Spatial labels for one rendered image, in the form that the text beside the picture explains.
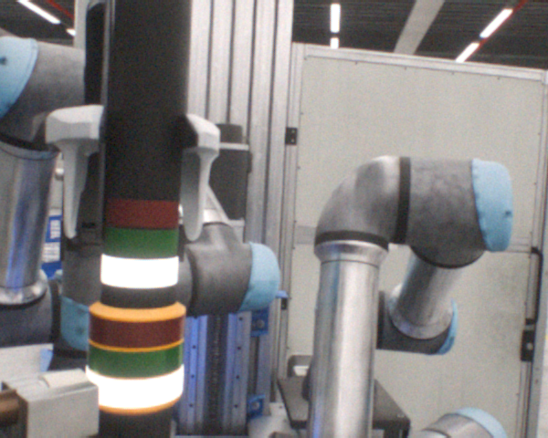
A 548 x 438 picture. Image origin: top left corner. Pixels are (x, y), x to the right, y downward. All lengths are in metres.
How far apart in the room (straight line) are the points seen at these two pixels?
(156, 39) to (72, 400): 0.15
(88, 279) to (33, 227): 0.42
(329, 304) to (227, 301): 0.15
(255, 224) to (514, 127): 1.49
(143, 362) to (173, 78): 0.12
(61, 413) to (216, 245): 0.36
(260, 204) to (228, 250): 0.63
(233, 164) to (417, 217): 0.51
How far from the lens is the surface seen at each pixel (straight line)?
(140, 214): 0.25
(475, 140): 2.37
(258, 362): 1.27
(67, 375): 0.26
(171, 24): 0.26
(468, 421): 0.64
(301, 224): 2.10
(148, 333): 0.25
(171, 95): 0.25
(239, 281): 0.57
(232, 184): 1.11
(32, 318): 1.03
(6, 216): 0.92
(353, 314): 0.66
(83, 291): 0.52
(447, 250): 0.74
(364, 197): 0.69
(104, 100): 0.26
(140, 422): 0.27
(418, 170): 0.71
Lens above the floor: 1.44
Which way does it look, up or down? 3 degrees down
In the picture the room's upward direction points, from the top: 3 degrees clockwise
